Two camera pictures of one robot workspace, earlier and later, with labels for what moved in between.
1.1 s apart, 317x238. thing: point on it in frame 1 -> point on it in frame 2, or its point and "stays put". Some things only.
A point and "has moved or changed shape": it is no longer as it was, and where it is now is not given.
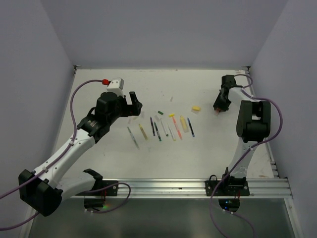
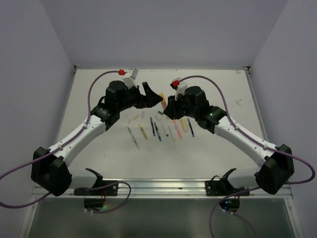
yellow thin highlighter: x=143 y=131 stays put
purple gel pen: x=152 y=126 stays put
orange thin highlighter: x=177 y=127 stays put
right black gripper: x=223 y=107 -> x=171 y=108
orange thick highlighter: x=217 y=111 has moved or changed shape
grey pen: x=136 y=144 stays put
